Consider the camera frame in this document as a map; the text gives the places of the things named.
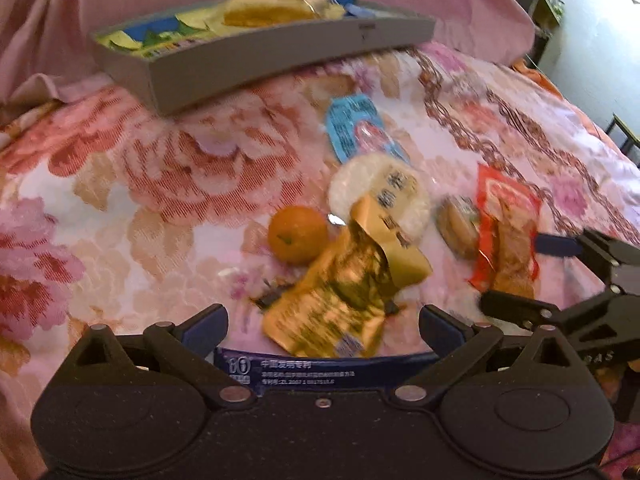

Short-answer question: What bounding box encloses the wooden desk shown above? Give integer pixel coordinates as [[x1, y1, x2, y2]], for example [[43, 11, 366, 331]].
[[492, 0, 566, 66]]

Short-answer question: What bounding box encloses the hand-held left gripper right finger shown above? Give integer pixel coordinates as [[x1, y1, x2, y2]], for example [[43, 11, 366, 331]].
[[394, 304, 581, 403]]

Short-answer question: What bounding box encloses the clear bread packet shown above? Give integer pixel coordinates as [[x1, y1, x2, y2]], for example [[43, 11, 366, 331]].
[[220, 0, 346, 28]]

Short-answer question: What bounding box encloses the red snack packet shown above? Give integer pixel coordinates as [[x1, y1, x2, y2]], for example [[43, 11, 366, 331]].
[[470, 162, 543, 301]]

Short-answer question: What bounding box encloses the dark blue printed packet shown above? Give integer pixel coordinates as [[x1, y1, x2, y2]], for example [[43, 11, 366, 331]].
[[215, 347, 441, 401]]

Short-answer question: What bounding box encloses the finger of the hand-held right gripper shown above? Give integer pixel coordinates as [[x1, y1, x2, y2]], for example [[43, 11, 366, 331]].
[[532, 227, 640, 276], [480, 287, 623, 343]]

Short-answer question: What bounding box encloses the blue snack packet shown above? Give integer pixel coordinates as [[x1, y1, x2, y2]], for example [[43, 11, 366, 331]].
[[325, 94, 413, 166]]

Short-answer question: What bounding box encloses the golden foil snack packet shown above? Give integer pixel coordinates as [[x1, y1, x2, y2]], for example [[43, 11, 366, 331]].
[[250, 195, 433, 359]]

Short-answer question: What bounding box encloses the orange tangerine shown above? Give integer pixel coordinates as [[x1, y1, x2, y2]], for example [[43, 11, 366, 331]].
[[267, 205, 331, 265]]

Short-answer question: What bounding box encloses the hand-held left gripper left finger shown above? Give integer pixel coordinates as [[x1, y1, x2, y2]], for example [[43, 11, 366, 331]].
[[65, 304, 257, 407]]

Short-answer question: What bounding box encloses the small blue packet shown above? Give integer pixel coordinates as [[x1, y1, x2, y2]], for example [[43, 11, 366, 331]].
[[331, 0, 382, 18]]

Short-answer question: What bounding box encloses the small wooden stool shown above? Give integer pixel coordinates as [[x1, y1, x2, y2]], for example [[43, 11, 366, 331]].
[[605, 112, 640, 163]]

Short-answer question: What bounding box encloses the round white rice cracker packet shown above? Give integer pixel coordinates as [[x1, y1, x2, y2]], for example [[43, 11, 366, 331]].
[[327, 154, 432, 241]]

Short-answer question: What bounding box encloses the grey tray with printed inside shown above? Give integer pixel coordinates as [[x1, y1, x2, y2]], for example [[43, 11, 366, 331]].
[[90, 0, 437, 117]]

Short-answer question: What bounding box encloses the small round cookie packet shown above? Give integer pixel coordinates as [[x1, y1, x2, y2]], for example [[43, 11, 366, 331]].
[[435, 195, 483, 261]]

